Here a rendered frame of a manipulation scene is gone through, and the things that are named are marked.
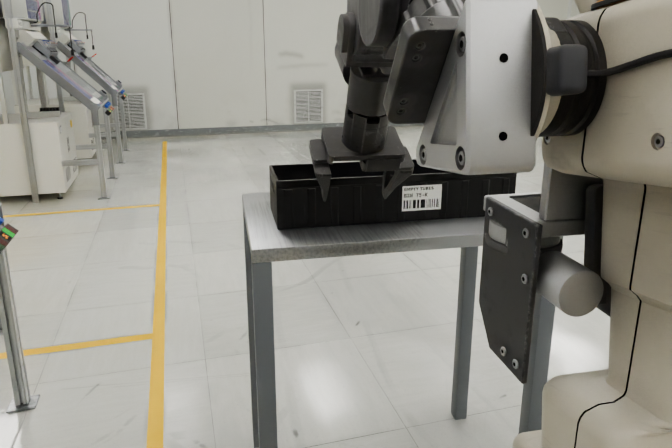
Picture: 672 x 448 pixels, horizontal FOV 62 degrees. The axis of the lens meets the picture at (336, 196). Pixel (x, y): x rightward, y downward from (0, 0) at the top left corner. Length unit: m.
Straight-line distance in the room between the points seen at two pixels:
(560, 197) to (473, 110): 0.20
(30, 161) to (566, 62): 4.68
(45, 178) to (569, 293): 4.64
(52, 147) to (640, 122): 4.67
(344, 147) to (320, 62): 7.39
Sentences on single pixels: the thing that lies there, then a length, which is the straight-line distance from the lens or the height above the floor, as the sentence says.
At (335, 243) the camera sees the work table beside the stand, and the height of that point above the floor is 0.80.
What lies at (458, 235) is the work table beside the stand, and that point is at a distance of 1.25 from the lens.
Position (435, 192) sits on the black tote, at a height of 0.87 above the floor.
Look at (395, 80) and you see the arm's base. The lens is 0.41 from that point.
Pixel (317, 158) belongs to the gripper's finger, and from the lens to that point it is 0.73.
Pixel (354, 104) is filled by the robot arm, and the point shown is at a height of 1.13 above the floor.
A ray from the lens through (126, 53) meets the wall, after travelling 7.86.
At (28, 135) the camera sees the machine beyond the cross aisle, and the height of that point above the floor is 0.53.
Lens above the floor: 1.20
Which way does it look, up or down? 15 degrees down
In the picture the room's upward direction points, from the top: straight up
